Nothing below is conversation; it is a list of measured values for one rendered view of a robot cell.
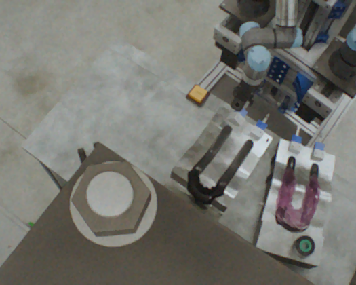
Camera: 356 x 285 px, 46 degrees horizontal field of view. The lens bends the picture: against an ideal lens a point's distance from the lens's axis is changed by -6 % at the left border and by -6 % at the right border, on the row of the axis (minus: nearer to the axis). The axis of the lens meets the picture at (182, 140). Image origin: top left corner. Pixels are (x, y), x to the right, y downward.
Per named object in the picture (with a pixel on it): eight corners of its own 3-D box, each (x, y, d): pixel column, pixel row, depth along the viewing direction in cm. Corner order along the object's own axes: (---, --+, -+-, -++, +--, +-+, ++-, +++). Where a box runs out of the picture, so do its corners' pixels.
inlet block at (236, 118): (241, 96, 190) (249, 95, 186) (248, 104, 192) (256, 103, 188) (226, 118, 186) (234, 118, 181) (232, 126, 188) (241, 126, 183)
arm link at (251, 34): (266, 32, 159) (272, 57, 155) (236, 33, 158) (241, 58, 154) (270, 19, 152) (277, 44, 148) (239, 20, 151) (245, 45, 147)
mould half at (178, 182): (218, 114, 197) (222, 100, 184) (268, 146, 192) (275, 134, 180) (152, 204, 180) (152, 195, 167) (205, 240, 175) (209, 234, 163)
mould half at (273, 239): (277, 143, 193) (283, 134, 183) (331, 160, 191) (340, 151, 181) (249, 252, 174) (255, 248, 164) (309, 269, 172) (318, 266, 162)
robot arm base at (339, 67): (338, 45, 187) (346, 32, 178) (366, 64, 184) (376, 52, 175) (322, 66, 182) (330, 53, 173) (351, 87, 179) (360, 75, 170)
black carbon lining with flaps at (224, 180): (224, 125, 187) (228, 115, 179) (256, 145, 185) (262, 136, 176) (178, 190, 175) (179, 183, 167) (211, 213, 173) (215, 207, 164)
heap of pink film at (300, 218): (282, 165, 183) (287, 158, 176) (321, 176, 182) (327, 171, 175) (268, 223, 173) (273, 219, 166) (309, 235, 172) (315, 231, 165)
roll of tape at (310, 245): (295, 234, 167) (298, 233, 163) (314, 240, 166) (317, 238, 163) (290, 254, 164) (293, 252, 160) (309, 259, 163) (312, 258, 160)
